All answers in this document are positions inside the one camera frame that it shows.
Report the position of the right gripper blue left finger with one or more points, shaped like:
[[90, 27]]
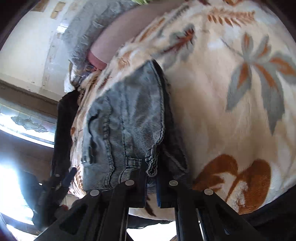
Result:
[[101, 215]]

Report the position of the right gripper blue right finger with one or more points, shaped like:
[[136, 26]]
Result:
[[200, 215]]

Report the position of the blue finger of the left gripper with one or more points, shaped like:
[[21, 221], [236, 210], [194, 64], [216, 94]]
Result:
[[68, 178]]

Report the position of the grey washed denim pants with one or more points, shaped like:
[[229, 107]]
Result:
[[129, 124]]

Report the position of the person's left hand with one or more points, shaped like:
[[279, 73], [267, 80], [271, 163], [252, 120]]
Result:
[[61, 210]]

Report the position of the black jacket on armrest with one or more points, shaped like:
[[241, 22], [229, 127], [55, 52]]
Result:
[[67, 109]]

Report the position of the stained glass window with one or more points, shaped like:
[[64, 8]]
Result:
[[27, 124]]

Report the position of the white crumpled cloth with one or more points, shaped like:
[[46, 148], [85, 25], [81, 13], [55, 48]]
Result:
[[75, 75]]

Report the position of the leaf print plush blanket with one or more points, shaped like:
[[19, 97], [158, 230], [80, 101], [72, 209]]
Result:
[[231, 68]]

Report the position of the grey quilted pillow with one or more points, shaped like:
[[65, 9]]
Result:
[[88, 24]]

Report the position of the green patterned folded blanket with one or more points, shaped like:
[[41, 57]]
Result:
[[142, 2]]

